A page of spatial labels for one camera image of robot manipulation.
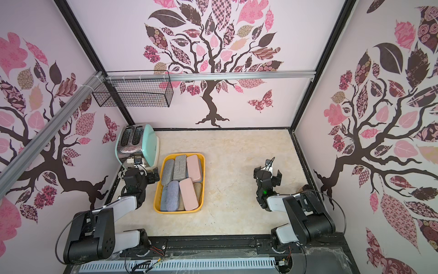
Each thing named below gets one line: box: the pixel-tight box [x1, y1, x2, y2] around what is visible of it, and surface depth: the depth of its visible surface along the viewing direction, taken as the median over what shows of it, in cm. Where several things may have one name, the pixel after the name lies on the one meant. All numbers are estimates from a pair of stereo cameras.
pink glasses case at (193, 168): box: [186, 154, 201, 183], surface depth 94 cm
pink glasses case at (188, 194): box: [179, 178, 199, 212], surface depth 85 cm
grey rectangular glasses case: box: [172, 154, 187, 181], surface depth 94 cm
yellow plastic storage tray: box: [153, 152, 206, 215], surface depth 87 cm
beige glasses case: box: [192, 182, 203, 206], surface depth 90 cm
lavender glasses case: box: [165, 180, 180, 212], surface depth 84 cm
